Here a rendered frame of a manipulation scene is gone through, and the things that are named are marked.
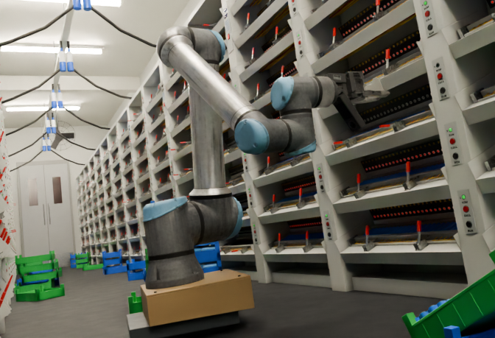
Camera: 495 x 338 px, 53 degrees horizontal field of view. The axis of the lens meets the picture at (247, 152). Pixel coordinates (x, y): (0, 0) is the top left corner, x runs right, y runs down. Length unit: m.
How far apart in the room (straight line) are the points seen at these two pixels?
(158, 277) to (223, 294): 0.22
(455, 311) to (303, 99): 0.66
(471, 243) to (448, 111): 0.38
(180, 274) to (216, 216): 0.23
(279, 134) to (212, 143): 0.46
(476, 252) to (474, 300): 0.55
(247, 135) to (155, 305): 0.56
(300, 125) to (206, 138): 0.45
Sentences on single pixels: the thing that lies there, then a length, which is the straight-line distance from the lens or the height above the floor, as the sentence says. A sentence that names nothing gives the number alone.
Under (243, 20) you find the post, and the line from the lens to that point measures 2.91.
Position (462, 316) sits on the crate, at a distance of 1.02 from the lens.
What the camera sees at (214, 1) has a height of 1.73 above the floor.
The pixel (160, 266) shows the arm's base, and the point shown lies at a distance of 1.60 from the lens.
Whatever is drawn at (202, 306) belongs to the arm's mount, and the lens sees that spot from 1.51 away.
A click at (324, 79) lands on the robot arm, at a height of 0.68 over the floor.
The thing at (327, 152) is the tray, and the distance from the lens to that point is 2.05.
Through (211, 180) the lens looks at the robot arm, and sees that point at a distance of 1.69.
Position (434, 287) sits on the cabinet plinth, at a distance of 1.73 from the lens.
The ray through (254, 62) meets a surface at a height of 1.12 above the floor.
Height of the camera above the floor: 0.30
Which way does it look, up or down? 8 degrees up
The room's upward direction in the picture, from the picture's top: 8 degrees counter-clockwise
